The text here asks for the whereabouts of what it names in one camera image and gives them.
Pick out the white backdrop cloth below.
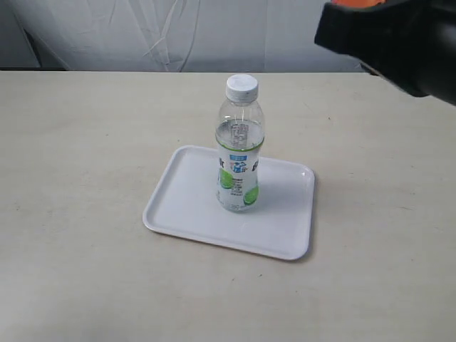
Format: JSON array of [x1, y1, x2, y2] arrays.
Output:
[[1, 1, 361, 73]]

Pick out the white rectangular plastic tray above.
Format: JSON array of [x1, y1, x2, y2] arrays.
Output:
[[142, 145, 315, 261]]

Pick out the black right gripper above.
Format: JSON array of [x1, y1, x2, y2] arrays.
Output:
[[314, 0, 455, 97]]

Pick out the clear plastic bottle white cap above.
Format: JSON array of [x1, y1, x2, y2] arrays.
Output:
[[214, 74, 265, 212]]

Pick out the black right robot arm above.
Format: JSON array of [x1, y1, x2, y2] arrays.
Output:
[[314, 1, 455, 104]]

